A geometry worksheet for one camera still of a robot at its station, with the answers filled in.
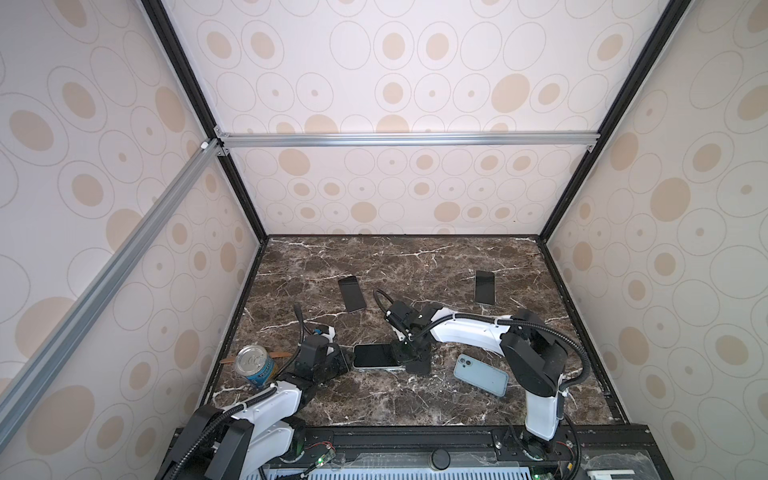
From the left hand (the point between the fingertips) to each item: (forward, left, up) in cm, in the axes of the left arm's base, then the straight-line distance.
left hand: (364, 353), depth 87 cm
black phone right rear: (+25, -40, -2) cm, 47 cm away
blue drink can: (-6, +28, +8) cm, 29 cm away
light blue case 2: (-6, -34, -2) cm, 34 cm away
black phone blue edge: (-4, -4, +9) cm, 11 cm away
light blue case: (-4, -11, -2) cm, 12 cm away
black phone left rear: (+23, +6, -4) cm, 24 cm away
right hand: (-2, -11, -4) cm, 11 cm away
